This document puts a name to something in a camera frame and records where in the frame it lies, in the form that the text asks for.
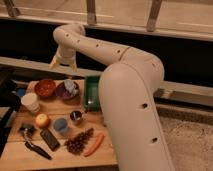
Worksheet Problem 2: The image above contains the black rectangular remote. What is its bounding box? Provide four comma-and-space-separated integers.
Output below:
40, 129, 60, 151

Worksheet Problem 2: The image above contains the white paper cup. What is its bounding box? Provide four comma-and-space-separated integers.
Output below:
21, 93, 40, 113

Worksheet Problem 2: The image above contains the orange carrot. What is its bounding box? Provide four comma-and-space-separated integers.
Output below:
83, 133, 105, 157

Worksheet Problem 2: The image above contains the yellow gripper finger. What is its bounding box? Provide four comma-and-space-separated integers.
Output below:
49, 56, 60, 69
70, 63, 77, 71

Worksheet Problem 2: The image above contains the small metal cup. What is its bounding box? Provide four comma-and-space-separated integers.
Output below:
70, 110, 83, 125

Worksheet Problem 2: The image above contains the red bowl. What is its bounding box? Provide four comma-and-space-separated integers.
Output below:
34, 79, 56, 98

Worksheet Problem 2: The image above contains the bunch of red grapes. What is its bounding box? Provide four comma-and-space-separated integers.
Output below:
64, 128, 94, 155

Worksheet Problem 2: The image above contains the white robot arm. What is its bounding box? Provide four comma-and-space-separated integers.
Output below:
53, 23, 175, 171

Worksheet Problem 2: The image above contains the blue object behind cup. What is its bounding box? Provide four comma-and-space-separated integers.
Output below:
16, 88, 26, 97

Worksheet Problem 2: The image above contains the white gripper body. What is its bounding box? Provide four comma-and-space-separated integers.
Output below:
55, 46, 76, 65

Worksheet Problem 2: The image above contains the black chair at left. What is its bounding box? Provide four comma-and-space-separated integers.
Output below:
0, 68, 21, 156

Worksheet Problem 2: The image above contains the small black clip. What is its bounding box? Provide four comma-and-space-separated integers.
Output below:
19, 123, 35, 134

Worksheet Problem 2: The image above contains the purple bowl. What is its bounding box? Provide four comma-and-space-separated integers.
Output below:
55, 82, 78, 100

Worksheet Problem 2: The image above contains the yellow apple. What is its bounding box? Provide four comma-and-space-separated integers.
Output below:
35, 113, 50, 128

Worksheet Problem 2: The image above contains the green plastic tray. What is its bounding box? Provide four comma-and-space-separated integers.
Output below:
83, 76, 100, 111

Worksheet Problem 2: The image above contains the blue plastic cup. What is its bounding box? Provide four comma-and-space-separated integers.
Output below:
53, 118, 69, 135

